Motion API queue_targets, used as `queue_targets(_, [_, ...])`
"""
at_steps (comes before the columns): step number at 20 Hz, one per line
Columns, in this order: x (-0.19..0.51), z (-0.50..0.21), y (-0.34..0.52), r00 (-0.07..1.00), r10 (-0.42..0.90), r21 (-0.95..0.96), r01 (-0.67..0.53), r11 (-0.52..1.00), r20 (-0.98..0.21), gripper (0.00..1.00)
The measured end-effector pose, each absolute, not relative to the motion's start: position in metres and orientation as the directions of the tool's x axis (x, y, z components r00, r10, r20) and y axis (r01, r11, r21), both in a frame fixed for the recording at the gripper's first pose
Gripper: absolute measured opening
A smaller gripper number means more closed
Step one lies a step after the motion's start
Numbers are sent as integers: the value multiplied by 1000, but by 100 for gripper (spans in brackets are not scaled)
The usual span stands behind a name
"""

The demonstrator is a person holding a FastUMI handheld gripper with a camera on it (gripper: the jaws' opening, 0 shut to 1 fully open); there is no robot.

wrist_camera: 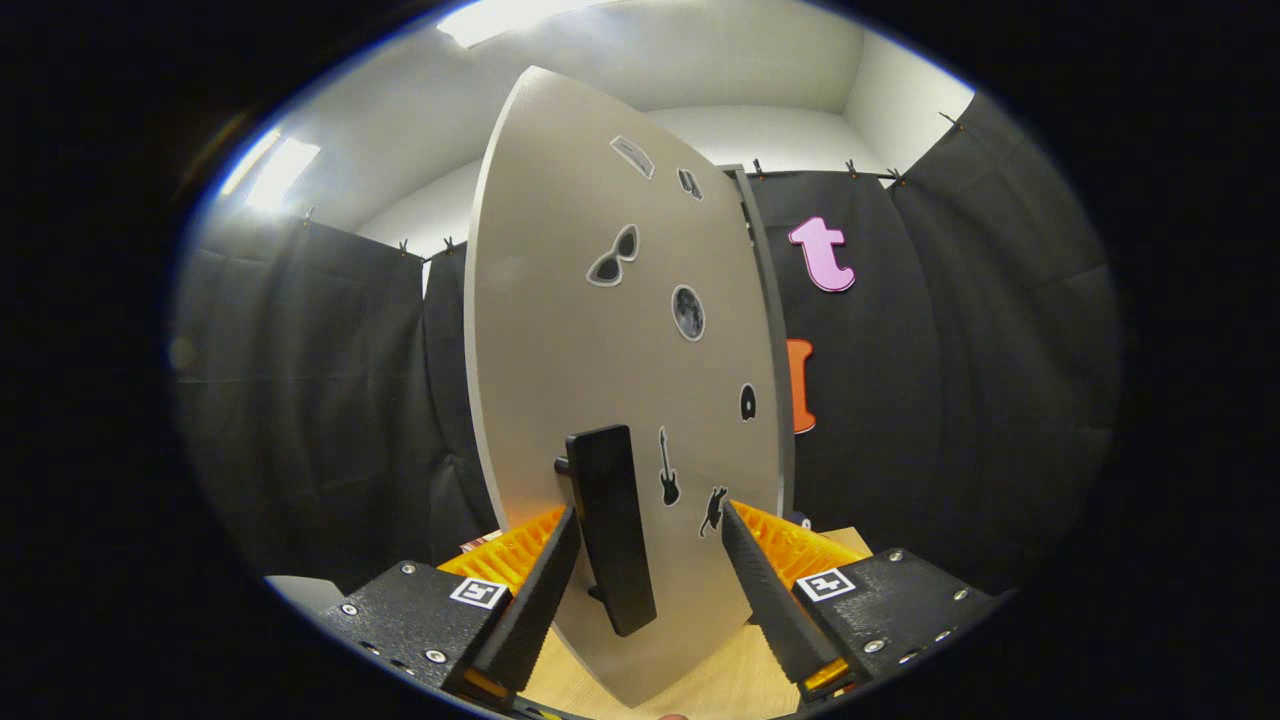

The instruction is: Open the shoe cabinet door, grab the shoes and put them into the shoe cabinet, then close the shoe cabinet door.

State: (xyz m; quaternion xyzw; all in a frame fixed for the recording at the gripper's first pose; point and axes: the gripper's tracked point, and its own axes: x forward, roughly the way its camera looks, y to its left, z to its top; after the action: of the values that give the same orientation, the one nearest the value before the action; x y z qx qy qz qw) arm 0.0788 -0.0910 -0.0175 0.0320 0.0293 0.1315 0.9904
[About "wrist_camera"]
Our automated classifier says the beige shoe cabinet door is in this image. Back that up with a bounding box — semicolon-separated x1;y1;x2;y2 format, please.
463;65;786;709

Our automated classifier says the row of black cloth clips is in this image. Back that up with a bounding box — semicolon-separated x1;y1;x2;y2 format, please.
300;110;966;256

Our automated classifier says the black backdrop cloth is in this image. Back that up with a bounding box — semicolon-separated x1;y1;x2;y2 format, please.
175;90;1121;601

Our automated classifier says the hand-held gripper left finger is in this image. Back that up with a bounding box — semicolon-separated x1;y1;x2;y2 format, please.
318;505;583;706

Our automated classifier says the wide ceiling light panel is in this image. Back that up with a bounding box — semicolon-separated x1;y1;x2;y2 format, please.
437;0;591;49

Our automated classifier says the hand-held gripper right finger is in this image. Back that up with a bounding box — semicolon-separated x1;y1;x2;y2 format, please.
720;500;1011;701

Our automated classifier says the grey shoe cabinet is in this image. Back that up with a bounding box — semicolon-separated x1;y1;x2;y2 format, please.
720;163;798;531

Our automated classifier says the black door handle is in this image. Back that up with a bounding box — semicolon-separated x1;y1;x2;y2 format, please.
555;424;659;638

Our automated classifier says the narrow ceiling light strip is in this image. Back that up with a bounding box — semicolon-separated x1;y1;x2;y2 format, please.
220;130;321;213

